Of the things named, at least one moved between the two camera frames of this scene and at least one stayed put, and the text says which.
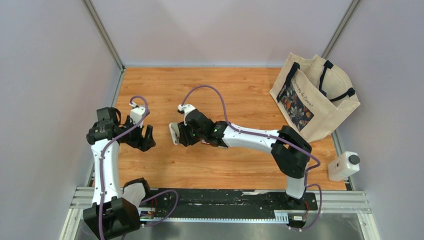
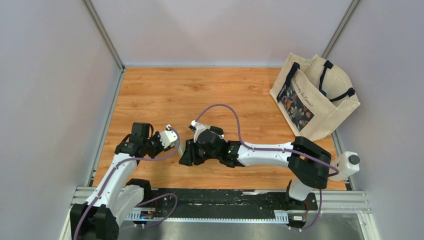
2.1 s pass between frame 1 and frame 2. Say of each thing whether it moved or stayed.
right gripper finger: moved
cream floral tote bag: stayed
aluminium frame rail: stayed
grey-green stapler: moved
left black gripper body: moved
